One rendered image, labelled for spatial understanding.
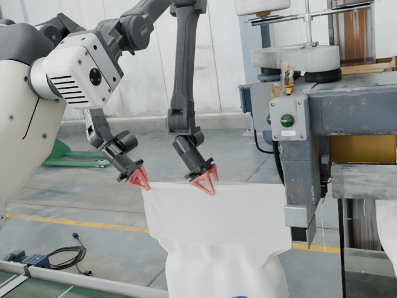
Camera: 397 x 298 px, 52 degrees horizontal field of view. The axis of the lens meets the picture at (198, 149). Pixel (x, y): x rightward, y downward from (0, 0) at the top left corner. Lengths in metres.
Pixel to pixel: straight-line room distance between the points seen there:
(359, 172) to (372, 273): 0.49
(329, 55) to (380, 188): 0.36
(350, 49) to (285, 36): 4.88
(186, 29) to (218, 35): 5.34
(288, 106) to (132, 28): 0.38
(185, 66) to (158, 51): 5.91
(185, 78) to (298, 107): 0.45
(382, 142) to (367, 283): 0.53
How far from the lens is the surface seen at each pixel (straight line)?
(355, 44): 1.39
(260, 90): 1.36
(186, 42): 1.25
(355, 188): 1.14
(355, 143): 1.24
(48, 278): 2.39
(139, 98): 7.49
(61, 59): 0.82
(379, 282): 1.53
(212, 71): 6.69
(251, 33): 5.93
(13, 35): 0.98
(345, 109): 0.92
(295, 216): 1.01
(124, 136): 1.43
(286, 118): 0.88
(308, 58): 1.04
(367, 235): 1.58
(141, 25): 0.98
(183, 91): 1.22
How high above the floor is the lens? 1.48
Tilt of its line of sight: 15 degrees down
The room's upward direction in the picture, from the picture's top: 8 degrees counter-clockwise
